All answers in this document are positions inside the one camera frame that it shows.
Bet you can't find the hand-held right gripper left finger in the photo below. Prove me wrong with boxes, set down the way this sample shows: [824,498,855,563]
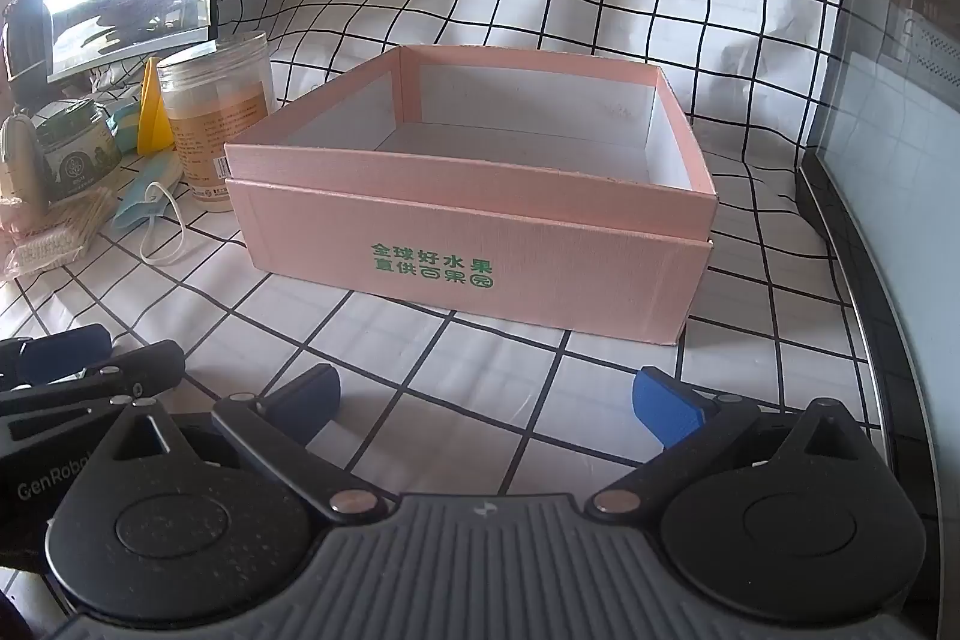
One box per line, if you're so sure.
[97,364,387,525]

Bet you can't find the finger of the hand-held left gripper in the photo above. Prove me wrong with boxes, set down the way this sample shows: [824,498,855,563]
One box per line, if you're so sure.
[0,341,187,440]
[0,323,113,387]

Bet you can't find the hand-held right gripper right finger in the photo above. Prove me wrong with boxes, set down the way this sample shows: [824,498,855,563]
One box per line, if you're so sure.
[589,368,875,525]

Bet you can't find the blue face mask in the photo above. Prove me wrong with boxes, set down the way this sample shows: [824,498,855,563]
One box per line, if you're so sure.
[111,155,190,268]

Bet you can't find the pink cardboard box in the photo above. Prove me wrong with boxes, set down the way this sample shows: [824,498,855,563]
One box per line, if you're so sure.
[223,44,719,348]

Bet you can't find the clear bag of cotton swabs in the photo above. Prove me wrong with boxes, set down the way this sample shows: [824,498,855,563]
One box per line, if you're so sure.
[4,186,117,281]

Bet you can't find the white black checked tablecloth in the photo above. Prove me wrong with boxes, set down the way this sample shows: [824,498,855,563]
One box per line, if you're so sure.
[0,0,882,536]

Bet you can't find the beige fabric pouch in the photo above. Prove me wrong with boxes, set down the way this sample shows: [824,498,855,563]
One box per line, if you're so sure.
[0,111,50,236]

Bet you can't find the green lid glass jar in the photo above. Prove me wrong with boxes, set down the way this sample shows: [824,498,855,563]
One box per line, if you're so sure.
[34,98,125,208]

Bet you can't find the pale blue pad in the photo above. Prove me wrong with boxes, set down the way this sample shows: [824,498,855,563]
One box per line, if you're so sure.
[105,100,141,139]

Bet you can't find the yellow triangular plastic piece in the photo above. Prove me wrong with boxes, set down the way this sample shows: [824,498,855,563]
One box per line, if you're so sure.
[136,56,177,157]

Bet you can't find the clear plastic jar beige label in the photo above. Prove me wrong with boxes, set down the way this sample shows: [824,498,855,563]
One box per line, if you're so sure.
[156,31,275,212]

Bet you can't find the dark rounded object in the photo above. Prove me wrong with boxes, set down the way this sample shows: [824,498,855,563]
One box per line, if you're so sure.
[0,0,53,109]

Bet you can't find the glass panel computer case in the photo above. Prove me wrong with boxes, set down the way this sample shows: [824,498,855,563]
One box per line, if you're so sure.
[795,0,960,536]

